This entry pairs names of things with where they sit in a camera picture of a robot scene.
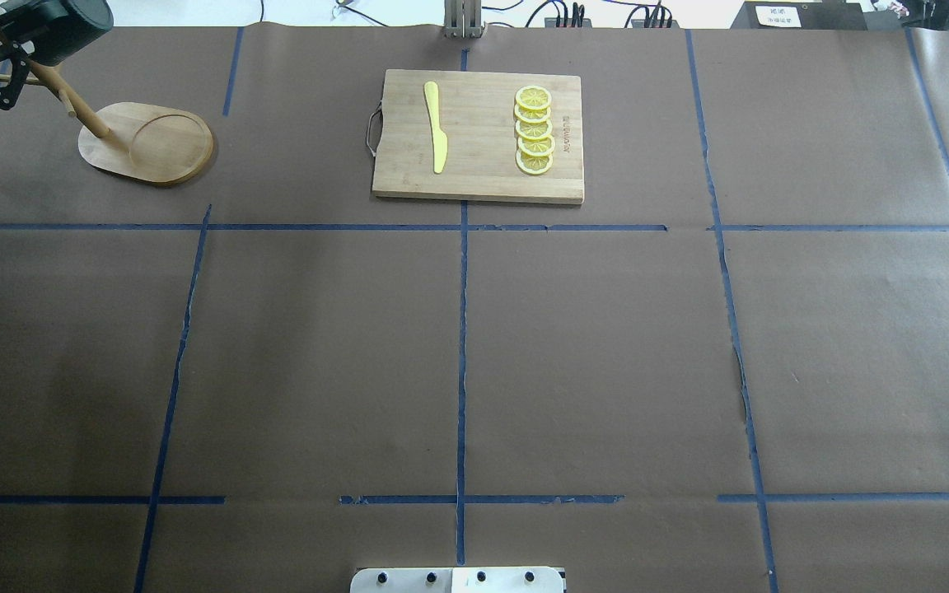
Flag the dark green HOME mug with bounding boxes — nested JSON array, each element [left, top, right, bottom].
[[0, 1, 114, 67]]

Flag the yellow plastic knife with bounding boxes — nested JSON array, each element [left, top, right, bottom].
[[424, 80, 448, 174]]

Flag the bamboo cutting board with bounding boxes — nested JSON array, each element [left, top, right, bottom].
[[372, 70, 585, 205]]

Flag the lemon slice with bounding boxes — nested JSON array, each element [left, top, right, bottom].
[[513, 105, 551, 124], [515, 149, 554, 175], [513, 84, 551, 111], [516, 136, 556, 157], [515, 119, 554, 140]]

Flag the black power strip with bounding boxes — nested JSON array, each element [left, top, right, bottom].
[[544, 1, 680, 30]]

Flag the black box with label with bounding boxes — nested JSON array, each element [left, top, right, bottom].
[[730, 1, 867, 30]]

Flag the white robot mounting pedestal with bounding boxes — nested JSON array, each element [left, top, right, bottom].
[[349, 566, 568, 592]]

